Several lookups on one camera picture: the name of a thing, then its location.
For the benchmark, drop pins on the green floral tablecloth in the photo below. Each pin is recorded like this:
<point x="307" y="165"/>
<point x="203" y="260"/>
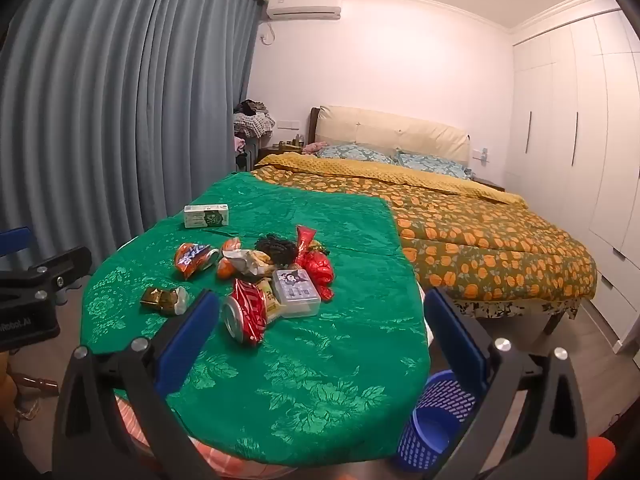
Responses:
<point x="310" y="370"/>

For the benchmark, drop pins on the black mesh net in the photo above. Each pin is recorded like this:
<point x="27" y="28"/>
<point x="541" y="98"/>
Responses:
<point x="276" y="248"/>

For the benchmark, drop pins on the white wall air conditioner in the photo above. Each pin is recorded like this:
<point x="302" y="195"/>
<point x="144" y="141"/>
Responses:
<point x="305" y="5"/>

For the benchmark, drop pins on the wall switch plate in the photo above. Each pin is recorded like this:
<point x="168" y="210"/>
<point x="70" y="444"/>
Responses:
<point x="287" y="124"/>

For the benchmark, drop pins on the yellow snack bar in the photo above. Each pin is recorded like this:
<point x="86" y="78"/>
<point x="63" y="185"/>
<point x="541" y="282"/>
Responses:
<point x="270" y="302"/>

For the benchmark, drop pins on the red soda can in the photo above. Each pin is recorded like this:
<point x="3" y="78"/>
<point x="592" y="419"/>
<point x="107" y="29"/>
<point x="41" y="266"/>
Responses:
<point x="246" y="310"/>

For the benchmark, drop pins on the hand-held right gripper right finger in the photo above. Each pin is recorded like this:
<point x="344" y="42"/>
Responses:
<point x="457" y="340"/>

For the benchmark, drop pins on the grey blue curtain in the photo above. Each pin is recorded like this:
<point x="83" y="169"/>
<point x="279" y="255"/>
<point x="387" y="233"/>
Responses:
<point x="125" y="85"/>

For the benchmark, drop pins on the orange red garment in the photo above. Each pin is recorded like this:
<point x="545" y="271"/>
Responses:
<point x="600" y="460"/>

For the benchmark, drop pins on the white wrapper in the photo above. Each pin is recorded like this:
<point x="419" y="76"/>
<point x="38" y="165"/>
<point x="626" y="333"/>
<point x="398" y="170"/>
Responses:
<point x="242" y="262"/>

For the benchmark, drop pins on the orange peel piece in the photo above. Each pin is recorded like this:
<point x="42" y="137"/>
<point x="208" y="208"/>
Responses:
<point x="231" y="244"/>

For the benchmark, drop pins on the wooden bed with cream headboard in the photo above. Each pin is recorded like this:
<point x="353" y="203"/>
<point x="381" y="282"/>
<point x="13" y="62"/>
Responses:
<point x="390" y="127"/>

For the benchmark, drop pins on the pink striped cloth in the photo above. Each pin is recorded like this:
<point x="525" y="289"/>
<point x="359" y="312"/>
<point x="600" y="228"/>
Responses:
<point x="135" y="425"/>

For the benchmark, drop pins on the blue plastic waste basket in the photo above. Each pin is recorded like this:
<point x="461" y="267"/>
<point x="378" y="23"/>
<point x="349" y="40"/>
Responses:
<point x="430" y="425"/>

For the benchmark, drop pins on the dark wooden furniture leg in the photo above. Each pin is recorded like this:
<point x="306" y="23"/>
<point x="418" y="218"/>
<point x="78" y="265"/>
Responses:
<point x="35" y="384"/>

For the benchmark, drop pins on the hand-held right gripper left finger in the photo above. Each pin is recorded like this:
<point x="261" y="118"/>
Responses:
<point x="187" y="340"/>

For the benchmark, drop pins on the black white floral bed skirt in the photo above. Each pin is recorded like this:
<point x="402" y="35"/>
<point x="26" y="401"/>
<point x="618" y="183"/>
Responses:
<point x="515" y="307"/>

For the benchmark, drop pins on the wooden nightstand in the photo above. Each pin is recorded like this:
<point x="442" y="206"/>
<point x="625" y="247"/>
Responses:
<point x="280" y="151"/>

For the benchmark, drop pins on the clear plastic box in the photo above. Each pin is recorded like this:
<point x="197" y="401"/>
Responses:
<point x="296" y="292"/>

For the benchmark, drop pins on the white wardrobe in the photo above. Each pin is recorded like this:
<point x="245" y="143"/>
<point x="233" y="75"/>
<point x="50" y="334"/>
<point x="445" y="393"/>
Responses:
<point x="575" y="125"/>

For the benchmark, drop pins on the wall socket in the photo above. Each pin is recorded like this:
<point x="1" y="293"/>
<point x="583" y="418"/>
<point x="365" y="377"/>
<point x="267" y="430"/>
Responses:
<point x="482" y="156"/>

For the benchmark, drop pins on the orange pumpkin print quilt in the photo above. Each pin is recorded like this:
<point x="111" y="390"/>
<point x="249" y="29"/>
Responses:
<point x="475" y="240"/>

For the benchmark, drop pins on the red shiny wrapper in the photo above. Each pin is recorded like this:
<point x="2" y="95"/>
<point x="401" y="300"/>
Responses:
<point x="316" y="265"/>

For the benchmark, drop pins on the green white drink carton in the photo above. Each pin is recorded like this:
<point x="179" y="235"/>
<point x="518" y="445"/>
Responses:
<point x="206" y="216"/>

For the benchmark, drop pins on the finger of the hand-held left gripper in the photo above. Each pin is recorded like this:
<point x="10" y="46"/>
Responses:
<point x="15" y="240"/>

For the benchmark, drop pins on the gold foil wrapper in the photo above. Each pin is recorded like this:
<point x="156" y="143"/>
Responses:
<point x="159" y="300"/>

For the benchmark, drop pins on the pile of clothes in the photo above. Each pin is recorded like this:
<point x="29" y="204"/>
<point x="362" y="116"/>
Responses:
<point x="252" y="117"/>

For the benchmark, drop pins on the orange snack packet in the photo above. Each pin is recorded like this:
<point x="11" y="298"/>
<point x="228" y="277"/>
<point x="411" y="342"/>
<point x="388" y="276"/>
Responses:
<point x="192" y="259"/>

